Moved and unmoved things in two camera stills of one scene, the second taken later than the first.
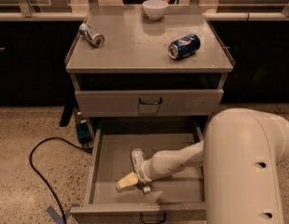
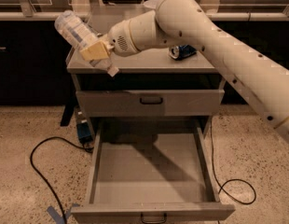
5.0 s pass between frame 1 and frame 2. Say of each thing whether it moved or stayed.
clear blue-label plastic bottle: moved
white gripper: moved
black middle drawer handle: stayed
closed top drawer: stayed
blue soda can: stayed
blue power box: stayed
